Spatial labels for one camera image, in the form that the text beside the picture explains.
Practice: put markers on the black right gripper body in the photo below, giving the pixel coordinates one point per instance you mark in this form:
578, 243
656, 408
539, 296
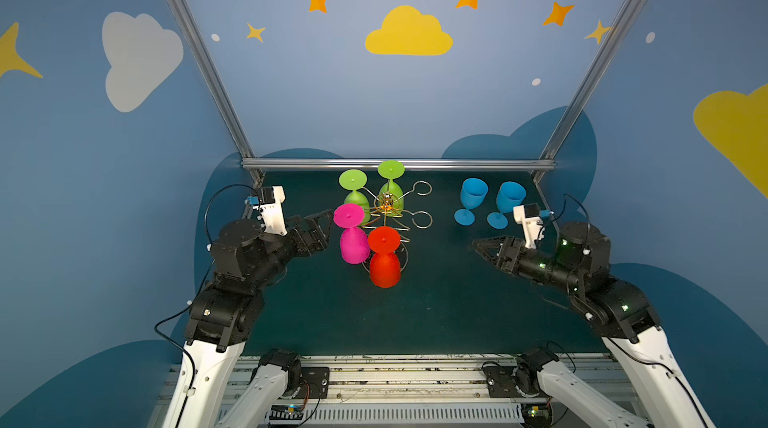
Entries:
509, 255

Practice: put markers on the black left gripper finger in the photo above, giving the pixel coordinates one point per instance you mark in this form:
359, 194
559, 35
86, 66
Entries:
318, 232
321, 219

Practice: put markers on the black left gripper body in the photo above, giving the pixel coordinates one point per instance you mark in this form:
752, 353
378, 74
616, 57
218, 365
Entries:
305, 234

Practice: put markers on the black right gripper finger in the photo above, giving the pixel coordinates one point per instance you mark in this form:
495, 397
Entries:
492, 242
490, 254

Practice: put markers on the blue wine glass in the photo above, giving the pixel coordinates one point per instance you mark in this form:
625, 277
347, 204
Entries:
510, 195
472, 194

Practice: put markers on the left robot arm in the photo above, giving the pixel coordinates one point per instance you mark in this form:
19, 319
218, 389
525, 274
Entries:
247, 259

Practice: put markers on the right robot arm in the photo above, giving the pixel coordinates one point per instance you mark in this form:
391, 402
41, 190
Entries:
618, 312

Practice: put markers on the pink wine glass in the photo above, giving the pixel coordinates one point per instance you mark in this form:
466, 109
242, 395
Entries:
354, 245

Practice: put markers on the green wine glass front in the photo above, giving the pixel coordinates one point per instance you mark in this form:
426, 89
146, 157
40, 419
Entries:
354, 181

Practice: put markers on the green wine glass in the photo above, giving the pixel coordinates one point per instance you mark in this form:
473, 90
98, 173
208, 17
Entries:
354, 181
391, 185

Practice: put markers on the green wine glass rear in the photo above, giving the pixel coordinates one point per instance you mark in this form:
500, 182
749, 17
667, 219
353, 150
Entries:
391, 185

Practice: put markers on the red wine glass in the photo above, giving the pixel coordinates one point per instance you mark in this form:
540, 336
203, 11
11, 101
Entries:
384, 267

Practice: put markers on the right green circuit board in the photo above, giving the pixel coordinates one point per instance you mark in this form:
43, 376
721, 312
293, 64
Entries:
536, 416

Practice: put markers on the green circuit board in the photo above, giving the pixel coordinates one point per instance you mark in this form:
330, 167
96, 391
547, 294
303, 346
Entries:
536, 416
286, 413

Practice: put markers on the left green circuit board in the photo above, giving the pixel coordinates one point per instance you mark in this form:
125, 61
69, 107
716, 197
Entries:
286, 413

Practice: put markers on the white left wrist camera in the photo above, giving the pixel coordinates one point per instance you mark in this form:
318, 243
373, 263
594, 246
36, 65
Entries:
267, 203

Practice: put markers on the gold wire glass rack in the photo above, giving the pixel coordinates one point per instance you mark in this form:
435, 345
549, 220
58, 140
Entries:
404, 223

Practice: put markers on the aluminium frame rails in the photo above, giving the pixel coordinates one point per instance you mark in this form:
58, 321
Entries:
257, 166

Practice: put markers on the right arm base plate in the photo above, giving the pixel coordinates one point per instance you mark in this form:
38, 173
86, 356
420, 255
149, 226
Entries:
510, 381

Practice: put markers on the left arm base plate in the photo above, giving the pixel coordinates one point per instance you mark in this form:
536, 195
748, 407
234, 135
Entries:
314, 383

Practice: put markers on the metal base rail platform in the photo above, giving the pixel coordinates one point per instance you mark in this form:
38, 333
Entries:
416, 390

